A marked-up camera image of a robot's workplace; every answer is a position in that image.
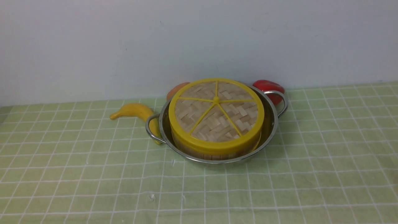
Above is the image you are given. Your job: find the bamboo steamer basket yellow rim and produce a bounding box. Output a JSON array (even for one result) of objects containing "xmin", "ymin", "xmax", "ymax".
[{"xmin": 171, "ymin": 122, "xmax": 262, "ymax": 161}]

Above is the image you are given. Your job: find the yellow banana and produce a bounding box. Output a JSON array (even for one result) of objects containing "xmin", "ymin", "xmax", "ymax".
[{"xmin": 109, "ymin": 103, "xmax": 163, "ymax": 145}]

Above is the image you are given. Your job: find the orange fruit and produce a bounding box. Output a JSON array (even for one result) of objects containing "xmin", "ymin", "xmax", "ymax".
[{"xmin": 166, "ymin": 82, "xmax": 190, "ymax": 100}]

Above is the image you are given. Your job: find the red bell pepper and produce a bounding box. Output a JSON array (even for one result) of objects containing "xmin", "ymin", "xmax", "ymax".
[{"xmin": 252, "ymin": 80, "xmax": 285, "ymax": 106}]

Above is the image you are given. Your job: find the stainless steel pot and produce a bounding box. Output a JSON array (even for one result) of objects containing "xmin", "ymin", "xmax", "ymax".
[{"xmin": 157, "ymin": 85, "xmax": 288, "ymax": 165}]

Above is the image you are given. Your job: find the woven bamboo steamer lid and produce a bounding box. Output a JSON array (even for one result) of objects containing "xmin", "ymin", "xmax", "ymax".
[{"xmin": 168, "ymin": 78, "xmax": 265, "ymax": 155}]

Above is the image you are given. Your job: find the green checkered tablecloth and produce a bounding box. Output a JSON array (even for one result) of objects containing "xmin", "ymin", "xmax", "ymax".
[{"xmin": 0, "ymin": 82, "xmax": 398, "ymax": 224}]

